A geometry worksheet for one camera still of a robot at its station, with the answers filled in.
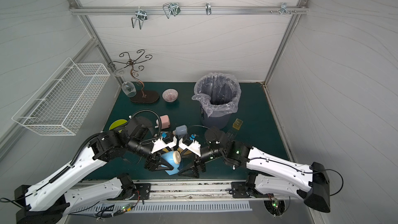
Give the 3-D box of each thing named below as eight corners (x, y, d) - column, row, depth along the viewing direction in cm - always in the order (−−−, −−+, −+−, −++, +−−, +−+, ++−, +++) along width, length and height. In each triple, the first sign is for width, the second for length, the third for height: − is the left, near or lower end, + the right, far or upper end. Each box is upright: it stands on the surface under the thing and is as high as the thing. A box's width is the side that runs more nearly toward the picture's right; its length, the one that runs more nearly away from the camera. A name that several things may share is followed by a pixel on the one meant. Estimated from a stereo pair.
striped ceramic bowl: (161, 102, 109) (160, 99, 106) (163, 91, 115) (163, 88, 113) (177, 102, 109) (176, 99, 106) (178, 91, 115) (178, 88, 113)
